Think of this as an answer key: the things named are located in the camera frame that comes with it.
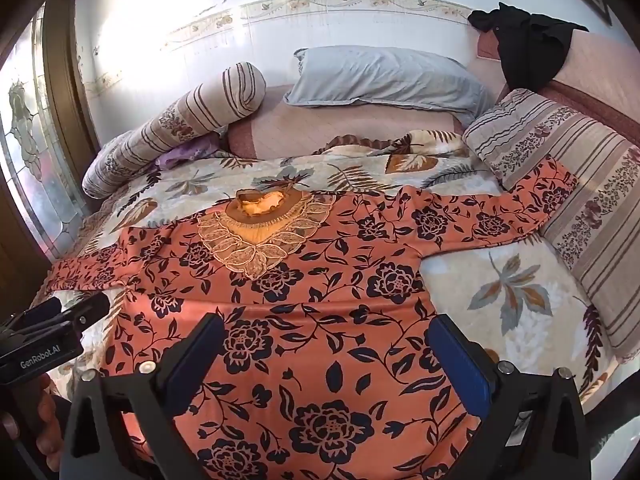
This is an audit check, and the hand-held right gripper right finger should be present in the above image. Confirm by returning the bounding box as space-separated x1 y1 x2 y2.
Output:
427 312 608 480

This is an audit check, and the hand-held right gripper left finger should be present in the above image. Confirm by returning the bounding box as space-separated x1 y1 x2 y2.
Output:
62 312 227 480

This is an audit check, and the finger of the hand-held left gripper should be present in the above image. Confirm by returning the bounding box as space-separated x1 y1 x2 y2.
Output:
59 291 112 332
22 298 64 323

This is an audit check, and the orange floral dress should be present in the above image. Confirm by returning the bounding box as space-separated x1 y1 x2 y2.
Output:
37 152 579 480

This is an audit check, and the person's left hand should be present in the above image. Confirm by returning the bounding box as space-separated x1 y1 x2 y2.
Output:
0 374 66 472

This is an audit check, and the leaf print blanket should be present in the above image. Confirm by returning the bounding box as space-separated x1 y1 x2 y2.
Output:
30 129 622 413

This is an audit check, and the stained glass door panel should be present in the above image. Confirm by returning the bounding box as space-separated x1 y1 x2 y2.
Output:
0 10 85 263

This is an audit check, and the purple cloth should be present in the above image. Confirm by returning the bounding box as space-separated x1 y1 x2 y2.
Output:
155 139 222 172

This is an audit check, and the striped floral bolster pillow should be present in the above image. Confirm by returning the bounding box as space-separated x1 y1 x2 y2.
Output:
81 61 268 199

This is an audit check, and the pink bed sheet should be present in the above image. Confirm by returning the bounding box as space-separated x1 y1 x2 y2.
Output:
227 82 503 162

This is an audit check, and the grey pillow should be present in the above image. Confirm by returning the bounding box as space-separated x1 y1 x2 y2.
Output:
283 47 497 129

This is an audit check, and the pink headboard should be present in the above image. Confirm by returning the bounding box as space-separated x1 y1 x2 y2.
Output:
475 26 640 128

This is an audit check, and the black garment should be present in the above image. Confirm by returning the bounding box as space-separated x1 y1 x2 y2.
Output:
467 2 591 93

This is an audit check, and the wooden door frame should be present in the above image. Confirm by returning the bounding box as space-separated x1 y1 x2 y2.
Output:
42 0 102 173

